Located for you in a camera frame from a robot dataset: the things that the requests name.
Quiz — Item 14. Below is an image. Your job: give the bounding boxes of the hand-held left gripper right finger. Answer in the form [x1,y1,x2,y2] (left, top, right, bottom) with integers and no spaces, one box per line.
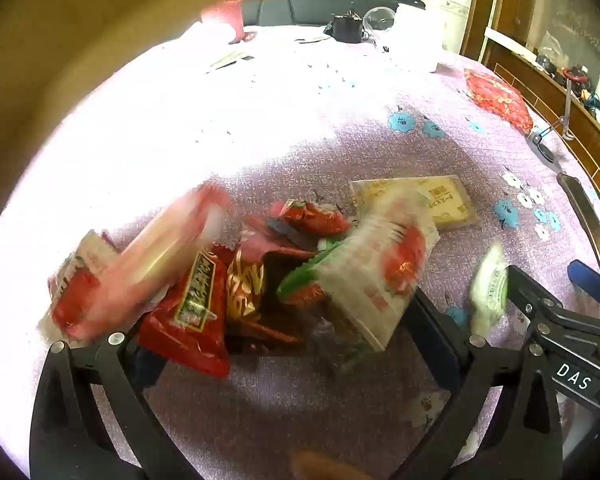
[395,290,564,480]

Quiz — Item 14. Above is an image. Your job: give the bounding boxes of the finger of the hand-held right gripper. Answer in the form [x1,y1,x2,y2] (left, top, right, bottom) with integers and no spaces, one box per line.
[567,259,600,308]
[505,265,600,342]

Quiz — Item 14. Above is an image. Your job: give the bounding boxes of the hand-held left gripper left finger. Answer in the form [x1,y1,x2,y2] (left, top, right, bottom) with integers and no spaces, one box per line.
[30,320,191,480]

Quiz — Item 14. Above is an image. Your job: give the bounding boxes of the green white striped snack packet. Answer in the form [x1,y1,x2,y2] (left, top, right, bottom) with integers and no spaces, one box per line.
[469,244,510,337]

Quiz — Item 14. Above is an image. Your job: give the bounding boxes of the red packet with green label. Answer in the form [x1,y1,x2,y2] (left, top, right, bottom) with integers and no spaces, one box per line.
[137,247,233,381]

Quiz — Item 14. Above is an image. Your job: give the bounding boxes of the white red snack packet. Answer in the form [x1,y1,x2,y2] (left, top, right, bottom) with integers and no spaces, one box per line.
[37,230,171,348]

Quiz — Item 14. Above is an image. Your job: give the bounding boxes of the white packet with red circle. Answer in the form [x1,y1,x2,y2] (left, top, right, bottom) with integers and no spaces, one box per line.
[319,194,441,353]

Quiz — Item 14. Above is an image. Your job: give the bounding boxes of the pink cream snack packet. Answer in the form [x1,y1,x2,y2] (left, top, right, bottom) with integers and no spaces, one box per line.
[107,182,233,316]

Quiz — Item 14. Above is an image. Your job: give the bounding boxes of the gold red snack packet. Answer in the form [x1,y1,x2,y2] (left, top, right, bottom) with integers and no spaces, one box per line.
[225,245,306,346]

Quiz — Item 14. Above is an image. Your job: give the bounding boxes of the green red snack packet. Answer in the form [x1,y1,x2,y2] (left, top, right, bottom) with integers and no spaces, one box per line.
[276,240,346,307]

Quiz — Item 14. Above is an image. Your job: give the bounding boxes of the yellow biscuit packet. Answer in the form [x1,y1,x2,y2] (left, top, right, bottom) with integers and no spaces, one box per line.
[349,174,481,232]

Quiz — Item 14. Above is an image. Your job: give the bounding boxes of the purple floral tablecloth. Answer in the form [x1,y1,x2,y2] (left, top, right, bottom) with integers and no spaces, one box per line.
[0,20,600,480]

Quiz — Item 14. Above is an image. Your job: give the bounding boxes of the small metal stand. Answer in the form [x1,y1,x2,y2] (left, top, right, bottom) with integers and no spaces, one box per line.
[527,72,581,162]

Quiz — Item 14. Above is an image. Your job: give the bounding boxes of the wooden sideboard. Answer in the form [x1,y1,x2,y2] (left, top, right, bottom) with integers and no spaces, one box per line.
[482,27,600,211]

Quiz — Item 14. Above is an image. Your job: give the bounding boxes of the red patterned flat packet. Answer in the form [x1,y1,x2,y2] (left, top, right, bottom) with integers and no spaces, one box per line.
[462,69,535,135]

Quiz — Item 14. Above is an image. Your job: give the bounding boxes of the pile of assorted tools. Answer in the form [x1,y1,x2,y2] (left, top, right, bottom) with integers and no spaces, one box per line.
[530,30,600,121]

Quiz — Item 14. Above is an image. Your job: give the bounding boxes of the white plastic jar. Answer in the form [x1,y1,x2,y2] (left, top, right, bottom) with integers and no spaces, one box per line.
[392,4,448,73]

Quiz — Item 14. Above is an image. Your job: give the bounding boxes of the clear plastic cup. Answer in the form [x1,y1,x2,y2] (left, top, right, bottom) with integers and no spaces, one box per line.
[362,6,397,43]

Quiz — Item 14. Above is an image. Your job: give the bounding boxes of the black small pouch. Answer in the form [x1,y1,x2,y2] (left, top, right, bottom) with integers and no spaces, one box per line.
[327,10,365,44]

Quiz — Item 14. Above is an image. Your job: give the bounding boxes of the white paper sheet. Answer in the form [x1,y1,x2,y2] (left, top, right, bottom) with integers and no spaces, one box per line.
[207,49,255,72]

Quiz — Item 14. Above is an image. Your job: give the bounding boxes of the bottle with red cloth sleeve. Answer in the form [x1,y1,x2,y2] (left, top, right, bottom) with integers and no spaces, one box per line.
[200,0,258,45]

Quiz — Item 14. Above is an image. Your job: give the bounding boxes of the black sofa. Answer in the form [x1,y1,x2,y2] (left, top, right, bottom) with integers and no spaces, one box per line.
[242,0,426,27]

